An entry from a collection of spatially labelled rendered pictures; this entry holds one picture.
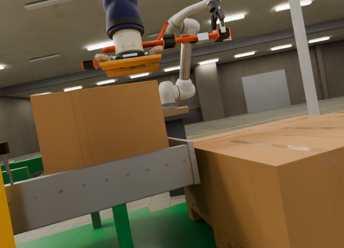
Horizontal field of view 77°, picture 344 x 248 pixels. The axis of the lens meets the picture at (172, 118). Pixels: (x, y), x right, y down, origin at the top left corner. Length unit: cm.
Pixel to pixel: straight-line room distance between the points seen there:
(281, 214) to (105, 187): 67
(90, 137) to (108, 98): 21
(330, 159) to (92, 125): 97
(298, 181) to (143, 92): 78
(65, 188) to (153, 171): 37
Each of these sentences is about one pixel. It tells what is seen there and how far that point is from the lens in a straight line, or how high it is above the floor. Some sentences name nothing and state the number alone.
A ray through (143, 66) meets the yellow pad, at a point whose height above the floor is 109.
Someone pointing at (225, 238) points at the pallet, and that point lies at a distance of 123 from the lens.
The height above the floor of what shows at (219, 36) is 118.
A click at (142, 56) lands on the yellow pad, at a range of 126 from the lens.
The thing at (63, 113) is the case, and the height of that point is 85.
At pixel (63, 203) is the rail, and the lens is 104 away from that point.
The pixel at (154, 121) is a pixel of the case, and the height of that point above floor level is 73.
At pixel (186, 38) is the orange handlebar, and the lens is 143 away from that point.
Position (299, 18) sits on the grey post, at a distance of 468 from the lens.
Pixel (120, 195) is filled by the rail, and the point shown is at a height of 44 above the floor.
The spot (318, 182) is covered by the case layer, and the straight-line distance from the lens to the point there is 84.
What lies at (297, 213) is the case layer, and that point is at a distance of 80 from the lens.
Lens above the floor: 74
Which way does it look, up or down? 1 degrees down
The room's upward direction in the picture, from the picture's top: 10 degrees counter-clockwise
